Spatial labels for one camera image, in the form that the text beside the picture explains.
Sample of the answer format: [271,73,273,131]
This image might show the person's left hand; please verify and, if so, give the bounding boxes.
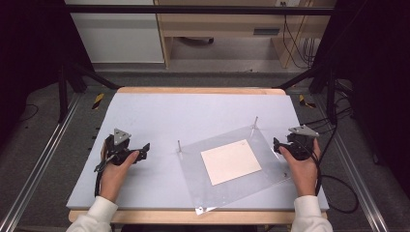
[99,150,140,204]

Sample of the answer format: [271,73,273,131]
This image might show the thin black floor cable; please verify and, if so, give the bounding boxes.
[18,103,40,123]

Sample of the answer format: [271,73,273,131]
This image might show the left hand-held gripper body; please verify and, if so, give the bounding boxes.
[104,128,143,166]

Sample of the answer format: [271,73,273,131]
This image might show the grey drawer handle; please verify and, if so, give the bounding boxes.
[252,28,281,37]

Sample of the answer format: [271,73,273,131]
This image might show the clear acrylic frame metal posts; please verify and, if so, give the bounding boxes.
[177,116,290,217]

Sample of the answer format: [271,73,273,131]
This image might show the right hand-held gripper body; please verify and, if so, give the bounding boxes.
[285,125,320,161]

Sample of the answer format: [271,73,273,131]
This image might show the left yellow clamp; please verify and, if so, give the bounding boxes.
[91,92,105,110]

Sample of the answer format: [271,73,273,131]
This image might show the aluminium floor rail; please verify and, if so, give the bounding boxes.
[313,96,392,232]
[0,93,82,232]

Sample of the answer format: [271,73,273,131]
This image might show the left hand-held gripper cable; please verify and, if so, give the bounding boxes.
[93,154,114,198]

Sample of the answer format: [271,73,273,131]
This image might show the white cabinet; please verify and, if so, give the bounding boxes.
[64,0,165,64]

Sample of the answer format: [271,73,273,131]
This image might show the right hand-held gripper cable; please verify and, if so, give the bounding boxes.
[307,141,324,197]

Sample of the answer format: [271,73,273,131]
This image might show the yellow clamp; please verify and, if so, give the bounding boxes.
[91,92,105,110]
[298,94,317,109]

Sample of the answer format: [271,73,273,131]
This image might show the bundle of black floor cables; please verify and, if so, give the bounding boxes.
[299,96,354,136]

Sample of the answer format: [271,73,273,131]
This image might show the white paper sheet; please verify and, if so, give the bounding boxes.
[200,138,263,187]

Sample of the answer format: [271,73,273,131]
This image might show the black horizontal bar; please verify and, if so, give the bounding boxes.
[64,4,337,16]

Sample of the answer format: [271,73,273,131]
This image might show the hand-held gripper cable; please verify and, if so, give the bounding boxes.
[307,141,324,197]
[93,154,114,198]

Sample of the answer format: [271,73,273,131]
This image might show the light grey table mat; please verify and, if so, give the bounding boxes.
[66,92,330,212]

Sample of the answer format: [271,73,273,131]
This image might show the black looped floor cable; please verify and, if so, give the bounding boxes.
[317,124,360,215]

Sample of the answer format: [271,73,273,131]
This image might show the black metal stand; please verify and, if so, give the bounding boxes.
[274,63,340,126]
[57,62,122,124]

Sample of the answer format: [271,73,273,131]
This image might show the right yellow clamp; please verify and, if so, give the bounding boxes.
[298,94,317,109]

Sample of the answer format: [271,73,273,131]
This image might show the black curtain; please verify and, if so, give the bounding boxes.
[0,0,95,147]
[313,0,410,198]

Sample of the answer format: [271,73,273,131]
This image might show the light wooden desk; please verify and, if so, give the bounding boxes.
[154,0,337,70]

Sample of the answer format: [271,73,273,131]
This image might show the hanging black cables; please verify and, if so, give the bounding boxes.
[280,1,318,70]

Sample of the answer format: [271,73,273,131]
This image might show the person's right hand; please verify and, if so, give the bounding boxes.
[278,138,322,197]

